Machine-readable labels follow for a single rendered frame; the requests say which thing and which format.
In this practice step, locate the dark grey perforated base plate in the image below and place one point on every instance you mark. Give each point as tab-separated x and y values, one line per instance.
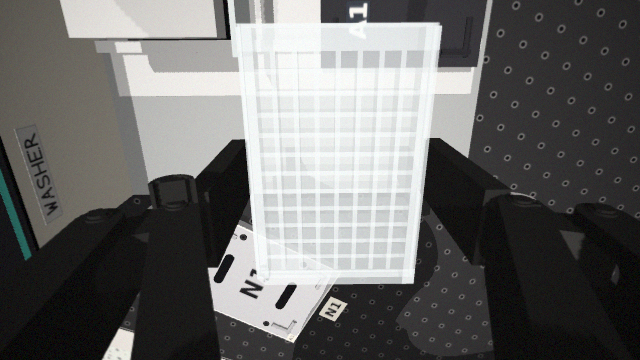
557	118

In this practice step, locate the white multi-well plate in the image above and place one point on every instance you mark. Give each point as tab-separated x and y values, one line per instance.
336	190

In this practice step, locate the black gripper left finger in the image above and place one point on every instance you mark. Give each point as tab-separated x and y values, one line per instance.
50	308

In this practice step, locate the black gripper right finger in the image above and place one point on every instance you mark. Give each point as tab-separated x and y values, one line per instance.
541	304

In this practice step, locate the white label with n1 text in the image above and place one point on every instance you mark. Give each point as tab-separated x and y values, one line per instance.
332	309

